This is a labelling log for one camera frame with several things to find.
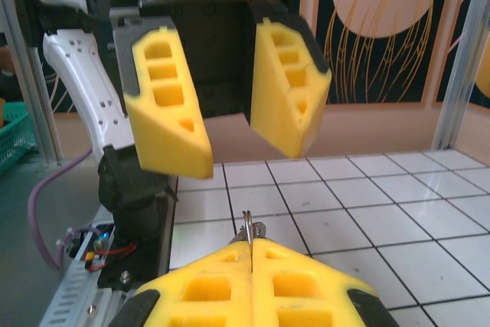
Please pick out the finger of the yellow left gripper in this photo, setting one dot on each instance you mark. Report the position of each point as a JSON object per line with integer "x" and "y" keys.
{"x": 164, "y": 139}
{"x": 275, "y": 112}

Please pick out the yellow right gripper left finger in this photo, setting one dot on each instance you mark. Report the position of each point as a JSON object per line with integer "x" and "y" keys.
{"x": 203, "y": 265}

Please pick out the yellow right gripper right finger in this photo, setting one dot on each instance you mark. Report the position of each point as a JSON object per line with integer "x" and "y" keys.
{"x": 333, "y": 285}

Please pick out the silver key with green tag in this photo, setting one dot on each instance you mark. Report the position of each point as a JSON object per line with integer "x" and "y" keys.
{"x": 249, "y": 227}

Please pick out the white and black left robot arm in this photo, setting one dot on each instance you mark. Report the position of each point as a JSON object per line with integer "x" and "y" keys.
{"x": 76, "y": 74}

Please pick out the green plastic basket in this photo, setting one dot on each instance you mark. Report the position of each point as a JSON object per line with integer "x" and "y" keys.
{"x": 15, "y": 139}

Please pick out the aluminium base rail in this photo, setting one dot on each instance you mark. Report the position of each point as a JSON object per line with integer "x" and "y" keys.
{"x": 103, "y": 311}

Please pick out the aluminium frame post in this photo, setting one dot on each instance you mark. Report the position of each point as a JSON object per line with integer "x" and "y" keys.
{"x": 38, "y": 105}
{"x": 455, "y": 93}

